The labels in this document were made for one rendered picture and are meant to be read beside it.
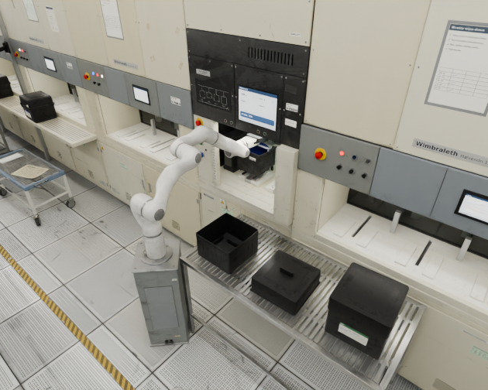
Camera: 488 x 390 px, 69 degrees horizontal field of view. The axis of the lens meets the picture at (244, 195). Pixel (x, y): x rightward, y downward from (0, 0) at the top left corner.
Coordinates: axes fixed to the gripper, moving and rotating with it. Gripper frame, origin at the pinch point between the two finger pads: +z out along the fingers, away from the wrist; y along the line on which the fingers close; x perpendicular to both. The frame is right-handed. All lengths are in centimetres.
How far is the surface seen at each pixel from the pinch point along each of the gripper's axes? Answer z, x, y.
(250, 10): -30, 87, 18
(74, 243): -96, -122, -147
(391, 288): -57, -20, 127
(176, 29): -30, 72, -43
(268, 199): -17.9, -34.5, 25.6
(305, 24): -30, 84, 51
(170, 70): -30, 45, -53
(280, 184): -35, -5, 46
